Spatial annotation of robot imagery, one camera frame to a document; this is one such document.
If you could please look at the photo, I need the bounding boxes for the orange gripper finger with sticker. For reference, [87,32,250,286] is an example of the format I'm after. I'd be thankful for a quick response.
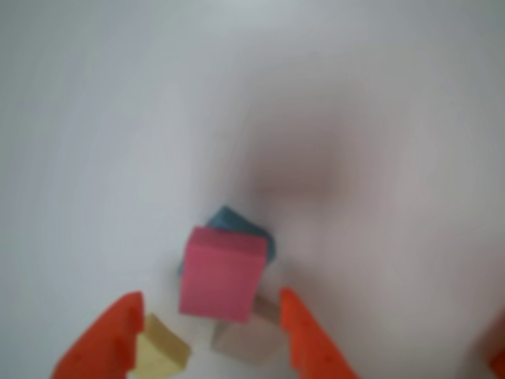
[50,291,145,379]

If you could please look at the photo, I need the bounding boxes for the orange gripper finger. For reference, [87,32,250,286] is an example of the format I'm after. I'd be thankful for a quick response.
[279,287,360,379]

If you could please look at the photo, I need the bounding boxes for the pink foam cuboid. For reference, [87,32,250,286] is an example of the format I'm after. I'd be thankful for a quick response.
[178,225,269,324]

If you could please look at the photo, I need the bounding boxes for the yellow foam cuboid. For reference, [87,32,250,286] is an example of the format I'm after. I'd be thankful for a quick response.
[128,313,193,379]

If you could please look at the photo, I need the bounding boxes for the cream foam cuboid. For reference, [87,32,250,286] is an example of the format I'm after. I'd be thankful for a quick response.
[211,294,288,362]

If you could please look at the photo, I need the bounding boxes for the blue foam cuboid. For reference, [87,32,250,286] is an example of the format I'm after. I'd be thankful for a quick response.
[176,205,277,277]

